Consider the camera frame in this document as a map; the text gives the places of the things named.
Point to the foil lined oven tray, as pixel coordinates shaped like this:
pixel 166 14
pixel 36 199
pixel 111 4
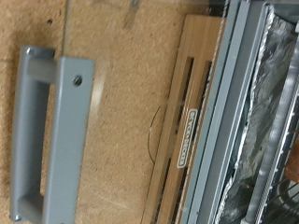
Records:
pixel 264 109

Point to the wooden box under oven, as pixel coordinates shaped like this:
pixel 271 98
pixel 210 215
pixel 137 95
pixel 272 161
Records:
pixel 174 109

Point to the silver toaster oven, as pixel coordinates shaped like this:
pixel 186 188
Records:
pixel 246 62

